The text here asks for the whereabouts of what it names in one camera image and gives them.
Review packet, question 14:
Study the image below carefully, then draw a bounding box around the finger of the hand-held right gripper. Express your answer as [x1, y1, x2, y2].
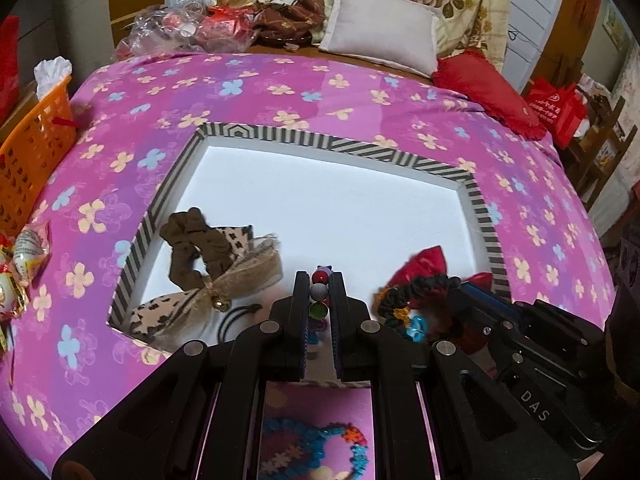
[457, 280, 538, 321]
[442, 290, 521, 368]

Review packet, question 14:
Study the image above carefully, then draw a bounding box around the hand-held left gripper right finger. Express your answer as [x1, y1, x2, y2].
[327, 272, 578, 480]

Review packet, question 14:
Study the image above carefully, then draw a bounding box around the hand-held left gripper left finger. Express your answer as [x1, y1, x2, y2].
[52, 271, 311, 480]

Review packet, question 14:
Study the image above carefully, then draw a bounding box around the colourful beaded bracelet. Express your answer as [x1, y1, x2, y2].
[305, 264, 333, 361]

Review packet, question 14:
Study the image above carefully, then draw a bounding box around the black red braided hair tie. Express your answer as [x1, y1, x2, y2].
[375, 276, 463, 331]

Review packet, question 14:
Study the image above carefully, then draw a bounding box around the red fabric bow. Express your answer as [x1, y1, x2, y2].
[387, 245, 496, 293]

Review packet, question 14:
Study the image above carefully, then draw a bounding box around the striped cardboard box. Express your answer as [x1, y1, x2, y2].
[106, 121, 513, 391]

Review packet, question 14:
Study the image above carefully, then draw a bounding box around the blue bead charm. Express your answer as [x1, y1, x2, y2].
[402, 312, 431, 343]

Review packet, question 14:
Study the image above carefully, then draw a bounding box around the brown scrunchie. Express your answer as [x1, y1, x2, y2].
[160, 207, 241, 293]

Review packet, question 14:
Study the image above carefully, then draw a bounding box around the leopard burlap bow hair clip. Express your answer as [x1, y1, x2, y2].
[125, 225, 283, 351]

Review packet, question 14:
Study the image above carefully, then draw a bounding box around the wooden chair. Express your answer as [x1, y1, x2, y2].
[567, 85, 628, 211]

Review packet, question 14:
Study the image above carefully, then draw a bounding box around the red shopping bag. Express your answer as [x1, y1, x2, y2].
[522, 76, 588, 150]

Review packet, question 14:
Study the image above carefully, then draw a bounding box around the red cushion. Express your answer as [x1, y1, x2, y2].
[431, 50, 550, 141]

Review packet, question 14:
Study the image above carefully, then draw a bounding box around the pink floral bedsheet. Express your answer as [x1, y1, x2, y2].
[0, 50, 618, 480]

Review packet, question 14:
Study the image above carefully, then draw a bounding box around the white striped wrapped candy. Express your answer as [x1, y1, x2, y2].
[12, 225, 53, 288]

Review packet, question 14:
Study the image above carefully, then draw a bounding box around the grey pillow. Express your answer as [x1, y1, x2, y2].
[317, 0, 443, 80]

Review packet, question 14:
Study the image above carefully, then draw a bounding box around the red plastic bag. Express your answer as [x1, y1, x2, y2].
[195, 7, 258, 53]

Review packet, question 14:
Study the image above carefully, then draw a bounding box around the brown floral cloth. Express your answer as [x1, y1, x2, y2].
[250, 0, 341, 53]

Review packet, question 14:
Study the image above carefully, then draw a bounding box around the red gold wrapped candy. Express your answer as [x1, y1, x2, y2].
[0, 232, 31, 356]

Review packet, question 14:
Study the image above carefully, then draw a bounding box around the orange plastic basket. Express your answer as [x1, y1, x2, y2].
[0, 75, 78, 238]

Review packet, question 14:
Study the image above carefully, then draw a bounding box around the clear plastic bag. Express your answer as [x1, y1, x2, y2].
[117, 0, 211, 58]

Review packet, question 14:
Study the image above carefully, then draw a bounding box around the white tissue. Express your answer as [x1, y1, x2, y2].
[34, 56, 73, 98]

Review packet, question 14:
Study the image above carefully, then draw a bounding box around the red hanging cloth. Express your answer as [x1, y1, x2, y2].
[0, 15, 23, 126]

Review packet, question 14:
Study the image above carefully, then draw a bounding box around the black elastic hair tie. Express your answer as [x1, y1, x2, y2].
[217, 304, 263, 346]

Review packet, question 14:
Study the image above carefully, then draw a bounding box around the blue flower bead bracelet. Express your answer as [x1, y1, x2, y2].
[260, 417, 368, 480]

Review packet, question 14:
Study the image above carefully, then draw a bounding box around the wall picture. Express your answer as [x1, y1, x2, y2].
[600, 0, 628, 53]

